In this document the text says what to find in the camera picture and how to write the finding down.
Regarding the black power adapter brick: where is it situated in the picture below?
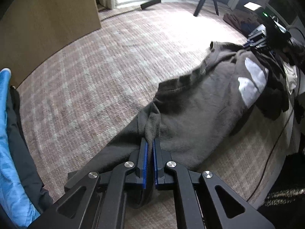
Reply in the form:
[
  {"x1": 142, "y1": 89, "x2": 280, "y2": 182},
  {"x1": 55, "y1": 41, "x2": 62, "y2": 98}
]
[{"x1": 140, "y1": 0, "x2": 161, "y2": 10}]

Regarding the light wooden board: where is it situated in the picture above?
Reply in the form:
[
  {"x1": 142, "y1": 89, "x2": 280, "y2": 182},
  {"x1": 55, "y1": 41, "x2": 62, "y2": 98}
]
[{"x1": 1, "y1": 0, "x2": 101, "y2": 86}]

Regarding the black cable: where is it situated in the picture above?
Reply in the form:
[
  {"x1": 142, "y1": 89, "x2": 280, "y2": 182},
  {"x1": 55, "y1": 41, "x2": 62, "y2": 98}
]
[{"x1": 246, "y1": 66, "x2": 302, "y2": 202}]

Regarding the pile of mixed clothes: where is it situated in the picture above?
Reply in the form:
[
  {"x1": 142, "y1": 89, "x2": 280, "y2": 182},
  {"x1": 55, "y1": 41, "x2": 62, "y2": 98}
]
[{"x1": 223, "y1": 9, "x2": 262, "y2": 36}]

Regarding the plaid woven table mat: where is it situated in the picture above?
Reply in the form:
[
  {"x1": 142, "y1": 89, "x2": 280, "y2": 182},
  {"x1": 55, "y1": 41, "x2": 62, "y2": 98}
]
[{"x1": 17, "y1": 2, "x2": 292, "y2": 228}]

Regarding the dark grey daisy t-shirt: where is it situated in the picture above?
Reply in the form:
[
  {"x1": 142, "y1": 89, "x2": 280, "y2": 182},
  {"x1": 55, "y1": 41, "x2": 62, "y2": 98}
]
[{"x1": 65, "y1": 42, "x2": 289, "y2": 189}]

